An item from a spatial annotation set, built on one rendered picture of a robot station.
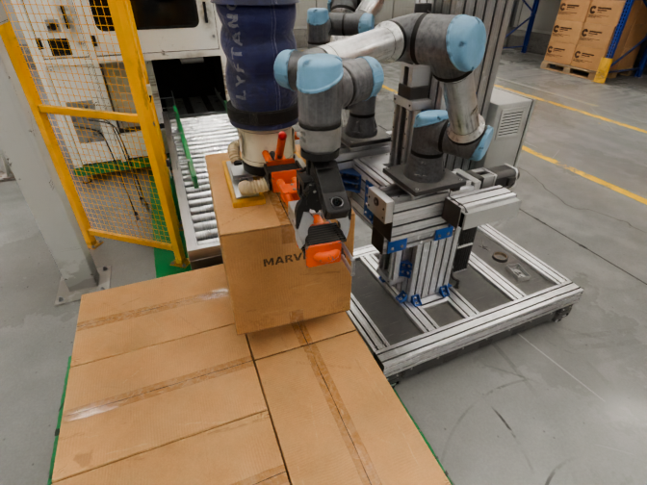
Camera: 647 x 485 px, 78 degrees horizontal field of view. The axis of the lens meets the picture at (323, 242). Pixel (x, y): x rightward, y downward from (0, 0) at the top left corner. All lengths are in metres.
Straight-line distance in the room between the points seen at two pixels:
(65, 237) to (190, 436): 1.67
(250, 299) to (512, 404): 1.39
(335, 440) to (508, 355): 1.32
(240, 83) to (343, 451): 1.08
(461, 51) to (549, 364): 1.77
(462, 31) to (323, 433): 1.12
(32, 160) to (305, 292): 1.69
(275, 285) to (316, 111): 0.70
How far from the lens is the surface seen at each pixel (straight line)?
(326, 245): 0.79
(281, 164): 1.16
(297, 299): 1.33
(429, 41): 1.09
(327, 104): 0.69
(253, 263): 1.20
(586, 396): 2.38
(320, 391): 1.38
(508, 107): 1.84
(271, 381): 1.41
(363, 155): 1.91
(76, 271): 2.86
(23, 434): 2.33
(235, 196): 1.28
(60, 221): 2.68
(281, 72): 0.87
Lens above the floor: 1.68
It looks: 35 degrees down
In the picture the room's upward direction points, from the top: straight up
